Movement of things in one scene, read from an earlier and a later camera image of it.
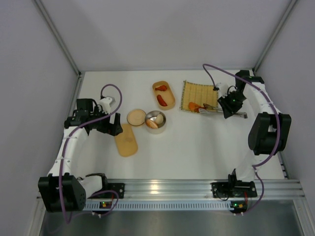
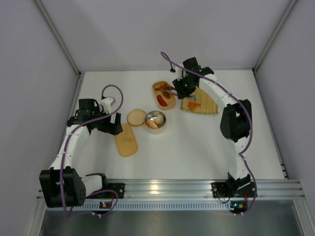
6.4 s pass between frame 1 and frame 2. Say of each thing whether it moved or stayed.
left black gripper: stayed
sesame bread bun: stayed
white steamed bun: stayed
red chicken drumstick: stayed
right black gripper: moved
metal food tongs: moved
